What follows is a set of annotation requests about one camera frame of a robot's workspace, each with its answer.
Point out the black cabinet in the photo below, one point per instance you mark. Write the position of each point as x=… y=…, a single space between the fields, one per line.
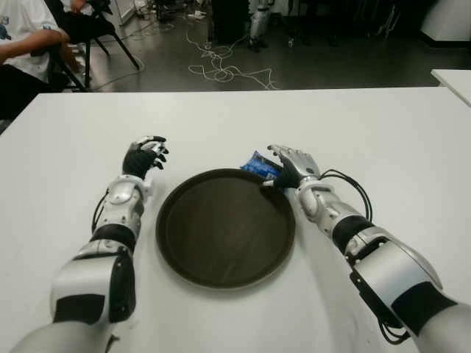
x=230 y=20

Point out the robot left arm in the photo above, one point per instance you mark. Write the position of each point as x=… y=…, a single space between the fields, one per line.
x=117 y=206

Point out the white shelf frame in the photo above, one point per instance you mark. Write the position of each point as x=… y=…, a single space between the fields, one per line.
x=125 y=9

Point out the white humanoid robot legs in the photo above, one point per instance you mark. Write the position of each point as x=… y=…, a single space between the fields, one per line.
x=259 y=22

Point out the white power strip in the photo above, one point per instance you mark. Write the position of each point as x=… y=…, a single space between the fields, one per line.
x=197 y=14

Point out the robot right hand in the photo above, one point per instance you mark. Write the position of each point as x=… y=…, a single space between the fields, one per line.
x=300 y=165

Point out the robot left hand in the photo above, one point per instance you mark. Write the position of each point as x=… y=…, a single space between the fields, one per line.
x=138 y=162

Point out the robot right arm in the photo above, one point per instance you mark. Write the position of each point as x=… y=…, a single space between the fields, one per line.
x=386 y=264

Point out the white curved panel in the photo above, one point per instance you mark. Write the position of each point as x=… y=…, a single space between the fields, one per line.
x=449 y=18

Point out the person in white shirt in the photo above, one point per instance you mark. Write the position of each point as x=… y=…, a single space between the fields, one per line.
x=22 y=33

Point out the person in black shorts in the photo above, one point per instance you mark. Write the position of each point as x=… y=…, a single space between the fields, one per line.
x=79 y=5

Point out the white side table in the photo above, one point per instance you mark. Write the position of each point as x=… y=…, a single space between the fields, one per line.
x=454 y=82

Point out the blue Oreo packet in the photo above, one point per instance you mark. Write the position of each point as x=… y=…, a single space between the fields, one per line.
x=257 y=163

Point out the black chair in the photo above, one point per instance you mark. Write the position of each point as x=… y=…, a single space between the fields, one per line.
x=99 y=25

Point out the round dark brown tray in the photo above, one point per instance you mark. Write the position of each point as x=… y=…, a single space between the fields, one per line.
x=224 y=228

